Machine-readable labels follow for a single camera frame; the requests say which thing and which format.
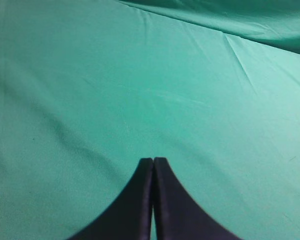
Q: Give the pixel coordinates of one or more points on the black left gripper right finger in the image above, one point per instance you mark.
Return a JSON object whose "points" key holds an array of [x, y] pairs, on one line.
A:
{"points": [[177, 215]]}

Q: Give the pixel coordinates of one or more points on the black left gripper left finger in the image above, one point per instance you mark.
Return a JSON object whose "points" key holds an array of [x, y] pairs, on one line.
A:
{"points": [[129, 216]]}

